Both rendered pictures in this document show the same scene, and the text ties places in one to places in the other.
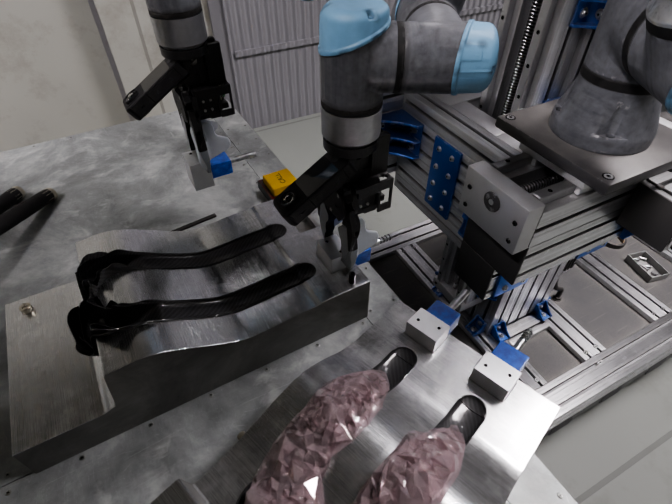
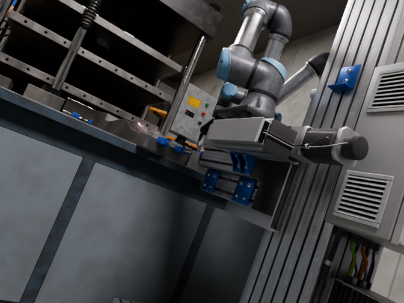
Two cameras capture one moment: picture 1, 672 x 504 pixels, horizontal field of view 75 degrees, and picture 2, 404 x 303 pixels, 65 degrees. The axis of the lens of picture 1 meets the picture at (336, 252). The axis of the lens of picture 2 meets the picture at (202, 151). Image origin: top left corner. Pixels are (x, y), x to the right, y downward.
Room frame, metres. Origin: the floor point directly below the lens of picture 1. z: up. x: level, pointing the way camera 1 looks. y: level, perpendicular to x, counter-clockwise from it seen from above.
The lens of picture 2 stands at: (0.53, -1.58, 0.71)
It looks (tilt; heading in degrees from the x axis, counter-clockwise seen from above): 7 degrees up; 91
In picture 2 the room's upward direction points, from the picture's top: 21 degrees clockwise
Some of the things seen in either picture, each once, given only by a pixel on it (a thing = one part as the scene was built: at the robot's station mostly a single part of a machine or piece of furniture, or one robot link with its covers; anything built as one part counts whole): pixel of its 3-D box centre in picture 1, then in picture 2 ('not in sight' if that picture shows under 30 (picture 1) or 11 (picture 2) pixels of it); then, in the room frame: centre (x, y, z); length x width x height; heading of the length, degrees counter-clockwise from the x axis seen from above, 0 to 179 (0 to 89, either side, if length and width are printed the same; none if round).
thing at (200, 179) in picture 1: (223, 162); not in sight; (0.71, 0.21, 0.93); 0.13 x 0.05 x 0.05; 120
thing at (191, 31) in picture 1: (179, 28); not in sight; (0.70, 0.23, 1.17); 0.08 x 0.08 x 0.05
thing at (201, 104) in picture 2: not in sight; (166, 175); (0.28, 0.94, 0.74); 0.30 x 0.22 x 1.47; 30
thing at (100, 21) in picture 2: not in sight; (103, 41); (-0.55, 0.75, 1.52); 1.10 x 0.70 x 0.05; 30
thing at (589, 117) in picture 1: (611, 100); (258, 107); (0.64, -0.42, 1.09); 0.15 x 0.15 x 0.10
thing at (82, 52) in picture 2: not in sight; (90, 70); (-0.54, 0.74, 1.27); 1.10 x 0.74 x 0.05; 30
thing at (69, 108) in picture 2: not in sight; (77, 119); (-0.43, 0.65, 0.87); 0.50 x 0.27 x 0.17; 120
